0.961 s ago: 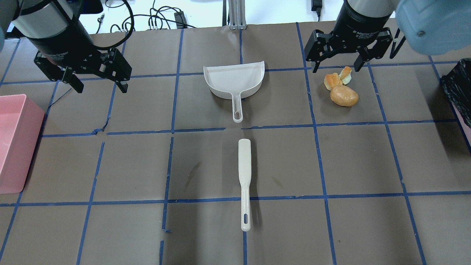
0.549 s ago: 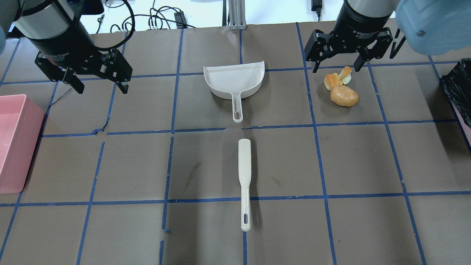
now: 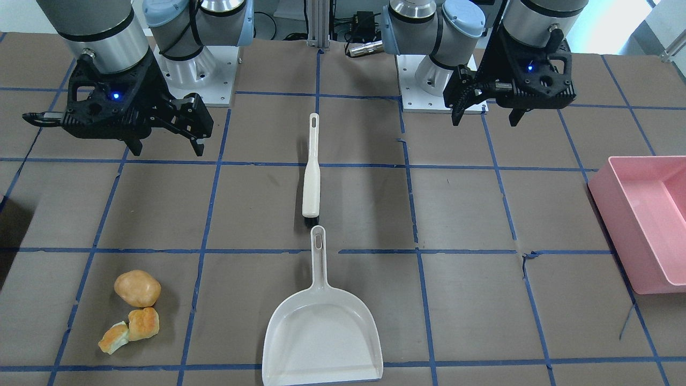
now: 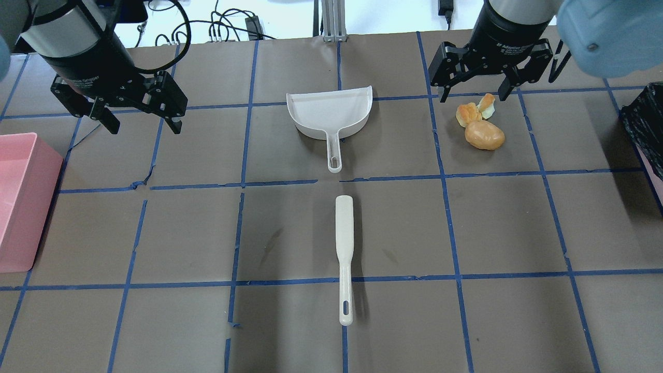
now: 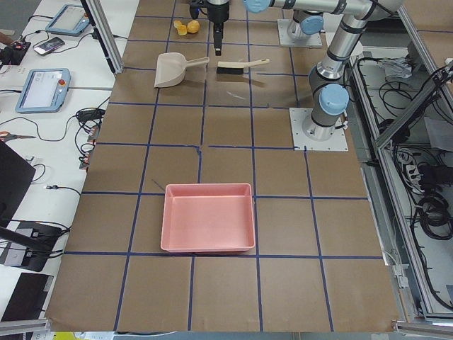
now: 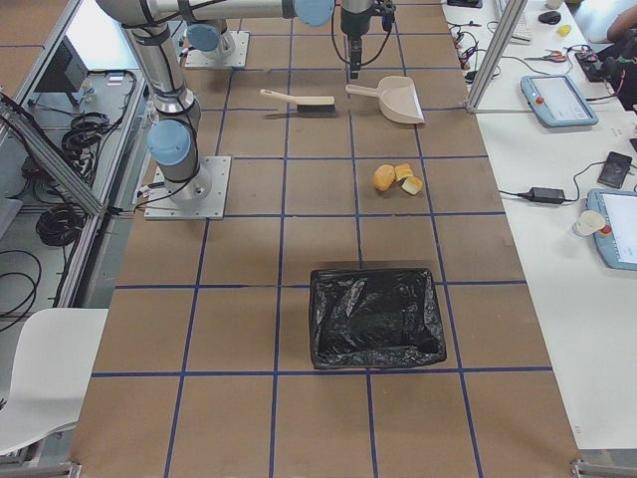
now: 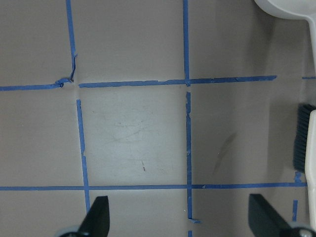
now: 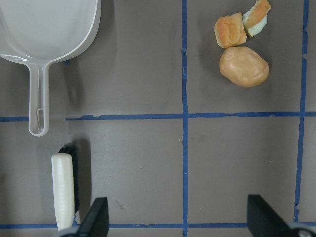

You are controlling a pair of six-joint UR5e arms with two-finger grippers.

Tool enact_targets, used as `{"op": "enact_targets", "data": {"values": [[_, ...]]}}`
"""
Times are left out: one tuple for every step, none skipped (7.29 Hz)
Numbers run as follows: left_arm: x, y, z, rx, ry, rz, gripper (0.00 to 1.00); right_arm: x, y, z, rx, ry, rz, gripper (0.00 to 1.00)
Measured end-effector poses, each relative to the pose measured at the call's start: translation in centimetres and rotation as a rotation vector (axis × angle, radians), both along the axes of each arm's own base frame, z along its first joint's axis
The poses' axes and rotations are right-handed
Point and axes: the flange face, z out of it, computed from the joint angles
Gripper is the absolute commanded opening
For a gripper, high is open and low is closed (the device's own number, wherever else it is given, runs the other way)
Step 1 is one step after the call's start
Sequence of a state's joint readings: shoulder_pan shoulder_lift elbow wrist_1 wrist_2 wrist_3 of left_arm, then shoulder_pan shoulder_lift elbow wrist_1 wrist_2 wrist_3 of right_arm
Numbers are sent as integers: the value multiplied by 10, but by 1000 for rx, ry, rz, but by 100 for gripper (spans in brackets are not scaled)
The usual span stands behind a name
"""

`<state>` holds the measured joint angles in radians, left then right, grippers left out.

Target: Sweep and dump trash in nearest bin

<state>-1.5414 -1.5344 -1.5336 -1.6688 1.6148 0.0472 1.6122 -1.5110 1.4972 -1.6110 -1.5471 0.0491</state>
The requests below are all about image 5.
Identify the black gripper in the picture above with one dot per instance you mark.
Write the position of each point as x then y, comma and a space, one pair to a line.
219, 13

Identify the round golden bread roll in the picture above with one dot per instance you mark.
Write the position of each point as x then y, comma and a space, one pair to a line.
193, 27

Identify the torn bread piece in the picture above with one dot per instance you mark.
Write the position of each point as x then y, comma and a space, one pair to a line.
182, 30

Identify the beige hand brush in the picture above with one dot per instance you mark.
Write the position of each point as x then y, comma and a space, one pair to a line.
237, 68

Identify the beige plastic dustpan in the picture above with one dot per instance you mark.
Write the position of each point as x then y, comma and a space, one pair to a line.
171, 68

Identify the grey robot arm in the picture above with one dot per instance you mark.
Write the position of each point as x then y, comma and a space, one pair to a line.
330, 98
304, 29

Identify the pink plastic bin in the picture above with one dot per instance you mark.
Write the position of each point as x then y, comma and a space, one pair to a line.
208, 217

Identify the blue teach pendant far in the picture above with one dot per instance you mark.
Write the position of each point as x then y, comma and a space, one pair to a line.
71, 20

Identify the blue teach pendant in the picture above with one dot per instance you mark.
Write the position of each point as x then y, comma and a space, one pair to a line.
71, 20
44, 91

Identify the smartphone on table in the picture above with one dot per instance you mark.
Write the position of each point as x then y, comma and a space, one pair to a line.
48, 46

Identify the blue teach pendant near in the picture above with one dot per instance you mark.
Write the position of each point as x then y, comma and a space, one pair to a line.
44, 91

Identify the black laptop corner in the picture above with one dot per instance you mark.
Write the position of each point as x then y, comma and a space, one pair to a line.
16, 177

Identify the black monitor stand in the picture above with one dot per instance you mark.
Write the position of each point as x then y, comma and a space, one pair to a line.
29, 246

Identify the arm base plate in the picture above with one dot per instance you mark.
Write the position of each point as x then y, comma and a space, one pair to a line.
282, 25
308, 136

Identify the aluminium frame post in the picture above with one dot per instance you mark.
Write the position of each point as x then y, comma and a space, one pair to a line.
98, 21

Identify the orange handled scissors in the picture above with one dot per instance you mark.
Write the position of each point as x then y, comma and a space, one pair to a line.
7, 136

